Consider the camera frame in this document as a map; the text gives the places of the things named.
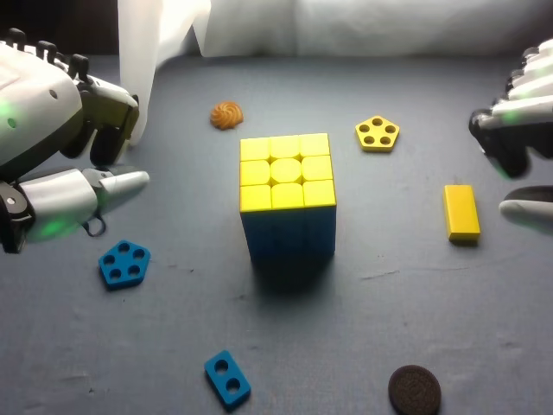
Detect blue two-hole rectangular block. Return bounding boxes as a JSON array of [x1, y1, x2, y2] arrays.
[[203, 349, 252, 411]]

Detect Rubik's cube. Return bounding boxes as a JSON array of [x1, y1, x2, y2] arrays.
[[238, 132, 338, 271]]

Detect brown swirl cookie toy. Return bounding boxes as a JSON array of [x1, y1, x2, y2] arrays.
[[210, 100, 245, 130]]

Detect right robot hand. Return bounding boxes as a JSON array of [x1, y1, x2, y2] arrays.
[[468, 38, 553, 238]]

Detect grey table cloth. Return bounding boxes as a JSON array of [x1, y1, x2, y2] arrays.
[[0, 54, 553, 415]]

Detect yellow pentagon block with holes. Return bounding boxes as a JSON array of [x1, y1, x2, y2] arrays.
[[354, 115, 401, 153]]

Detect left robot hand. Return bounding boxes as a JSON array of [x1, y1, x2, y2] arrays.
[[0, 28, 151, 256]]

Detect dark chocolate sandwich cookie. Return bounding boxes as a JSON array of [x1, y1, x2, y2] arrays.
[[387, 365, 442, 415]]

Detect white backdrop sheet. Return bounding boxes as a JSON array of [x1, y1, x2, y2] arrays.
[[117, 0, 553, 148]]

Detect blue pentagon block with holes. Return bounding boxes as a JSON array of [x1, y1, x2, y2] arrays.
[[98, 239, 152, 291]]

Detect yellow rectangular block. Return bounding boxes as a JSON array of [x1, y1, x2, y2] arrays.
[[442, 184, 482, 246]]

